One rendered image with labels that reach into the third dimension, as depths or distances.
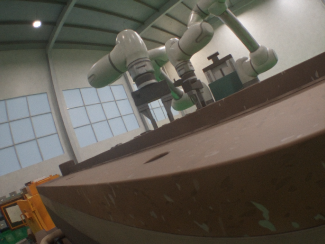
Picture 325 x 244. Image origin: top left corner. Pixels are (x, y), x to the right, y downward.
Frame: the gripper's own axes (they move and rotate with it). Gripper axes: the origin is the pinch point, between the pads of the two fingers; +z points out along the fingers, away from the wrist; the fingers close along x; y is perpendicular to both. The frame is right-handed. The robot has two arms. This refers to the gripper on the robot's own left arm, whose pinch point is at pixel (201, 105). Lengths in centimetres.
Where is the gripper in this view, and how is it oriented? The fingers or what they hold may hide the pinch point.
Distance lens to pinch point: 84.9
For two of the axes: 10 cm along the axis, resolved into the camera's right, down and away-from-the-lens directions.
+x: 6.1, -2.2, 7.6
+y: 6.9, -3.2, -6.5
